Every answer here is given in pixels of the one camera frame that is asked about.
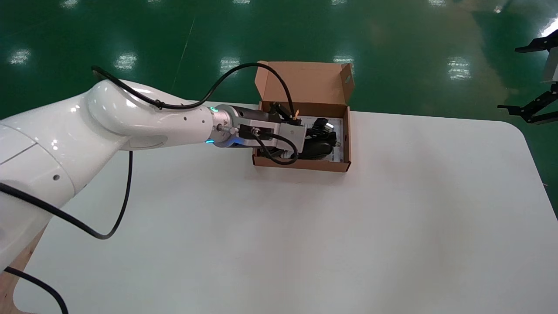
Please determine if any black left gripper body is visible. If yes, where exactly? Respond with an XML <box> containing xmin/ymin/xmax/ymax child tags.
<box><xmin>238</xmin><ymin>108</ymin><xmax>302</xmax><ymax>128</ymax></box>

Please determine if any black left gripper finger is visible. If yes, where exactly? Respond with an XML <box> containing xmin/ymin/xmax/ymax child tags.
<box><xmin>303</xmin><ymin>130</ymin><xmax>337</xmax><ymax>144</ymax></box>
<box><xmin>300</xmin><ymin>142</ymin><xmax>335</xmax><ymax>160</ymax></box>

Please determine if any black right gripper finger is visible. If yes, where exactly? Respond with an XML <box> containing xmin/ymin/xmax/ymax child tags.
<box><xmin>498</xmin><ymin>85</ymin><xmax>558</xmax><ymax>125</ymax></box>
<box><xmin>514</xmin><ymin>36</ymin><xmax>558</xmax><ymax>54</ymax></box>

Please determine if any thick black power cable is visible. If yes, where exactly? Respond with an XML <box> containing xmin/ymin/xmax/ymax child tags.
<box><xmin>305</xmin><ymin>117</ymin><xmax>338</xmax><ymax>149</ymax></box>

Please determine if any brown cardboard storage box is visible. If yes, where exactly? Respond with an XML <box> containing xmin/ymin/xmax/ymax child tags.
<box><xmin>252</xmin><ymin>61</ymin><xmax>354</xmax><ymax>173</ymax></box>

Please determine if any printed white instruction sheet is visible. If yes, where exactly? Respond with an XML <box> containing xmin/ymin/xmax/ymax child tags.
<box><xmin>279</xmin><ymin>115</ymin><xmax>346</xmax><ymax>162</ymax></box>

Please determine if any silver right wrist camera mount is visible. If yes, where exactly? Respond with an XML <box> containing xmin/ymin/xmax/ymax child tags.
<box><xmin>543</xmin><ymin>51</ymin><xmax>558</xmax><ymax>83</ymax></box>

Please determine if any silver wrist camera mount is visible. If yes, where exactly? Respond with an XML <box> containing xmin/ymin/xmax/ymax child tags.
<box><xmin>543</xmin><ymin>51</ymin><xmax>558</xmax><ymax>83</ymax></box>
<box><xmin>238</xmin><ymin>120</ymin><xmax>307</xmax><ymax>154</ymax></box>

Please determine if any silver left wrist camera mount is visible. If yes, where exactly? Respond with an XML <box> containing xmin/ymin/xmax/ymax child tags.
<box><xmin>238</xmin><ymin>120</ymin><xmax>307</xmax><ymax>154</ymax></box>

